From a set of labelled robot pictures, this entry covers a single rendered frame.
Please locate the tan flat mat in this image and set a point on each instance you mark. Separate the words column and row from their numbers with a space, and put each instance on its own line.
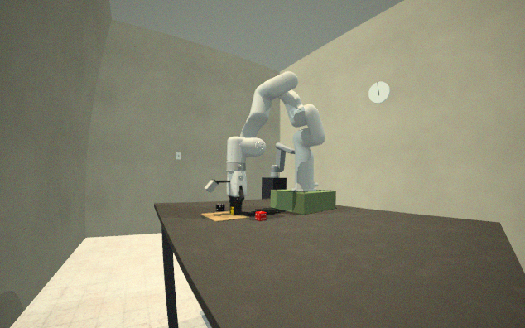
column 223, row 216

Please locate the red die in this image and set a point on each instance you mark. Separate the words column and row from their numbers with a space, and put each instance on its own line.
column 260, row 215

